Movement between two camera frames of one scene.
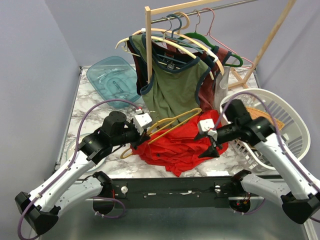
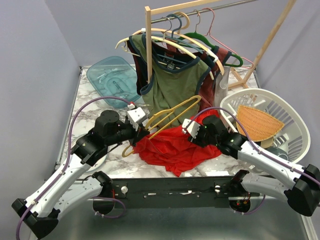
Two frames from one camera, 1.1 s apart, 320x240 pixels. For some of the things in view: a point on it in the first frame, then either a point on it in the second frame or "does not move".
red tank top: x=173 y=146 does not move
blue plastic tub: x=114 y=78 does not move
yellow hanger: x=160 y=123 -> x=171 y=112
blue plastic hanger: x=177 y=38 does not move
